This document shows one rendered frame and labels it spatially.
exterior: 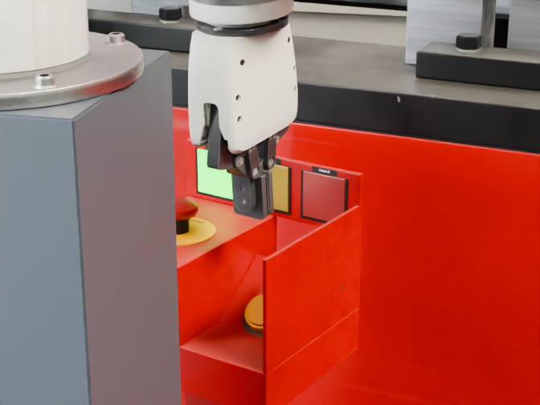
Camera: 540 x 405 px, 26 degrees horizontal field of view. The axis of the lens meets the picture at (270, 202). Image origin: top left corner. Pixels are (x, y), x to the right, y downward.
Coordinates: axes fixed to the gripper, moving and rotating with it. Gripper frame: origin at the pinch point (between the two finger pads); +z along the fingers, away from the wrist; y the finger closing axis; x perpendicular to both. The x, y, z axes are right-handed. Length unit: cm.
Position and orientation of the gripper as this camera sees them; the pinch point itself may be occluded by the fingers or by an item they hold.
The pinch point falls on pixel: (252, 192)
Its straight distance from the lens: 100.8
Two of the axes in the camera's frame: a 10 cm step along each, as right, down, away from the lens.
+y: -5.5, 3.7, -7.5
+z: 0.5, 9.1, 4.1
